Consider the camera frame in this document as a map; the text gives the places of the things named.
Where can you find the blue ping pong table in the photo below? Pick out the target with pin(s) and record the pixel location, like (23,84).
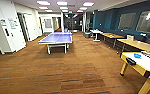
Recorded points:
(56,38)

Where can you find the white wall notice sheet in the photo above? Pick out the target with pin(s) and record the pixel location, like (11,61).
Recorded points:
(13,23)

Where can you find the interior glass window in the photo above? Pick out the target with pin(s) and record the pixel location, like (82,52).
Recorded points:
(147,21)
(127,21)

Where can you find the small white round table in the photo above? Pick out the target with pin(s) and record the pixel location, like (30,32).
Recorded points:
(95,31)

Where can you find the grey recessed doorway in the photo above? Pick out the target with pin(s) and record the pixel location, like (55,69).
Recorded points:
(23,28)

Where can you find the ceiling light panel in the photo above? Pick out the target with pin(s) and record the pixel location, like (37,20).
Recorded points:
(88,4)
(43,2)
(83,8)
(62,3)

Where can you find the white work table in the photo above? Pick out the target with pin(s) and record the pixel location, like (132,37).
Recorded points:
(141,66)

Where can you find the small beige box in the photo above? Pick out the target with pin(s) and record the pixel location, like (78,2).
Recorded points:
(129,37)

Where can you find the dark grey floor bin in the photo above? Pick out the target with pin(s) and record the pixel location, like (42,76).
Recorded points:
(87,34)

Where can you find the long wooden table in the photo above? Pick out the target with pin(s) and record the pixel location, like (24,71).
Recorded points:
(141,45)
(111,35)

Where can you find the small black wall panel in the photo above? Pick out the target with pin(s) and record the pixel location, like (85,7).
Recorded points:
(6,32)

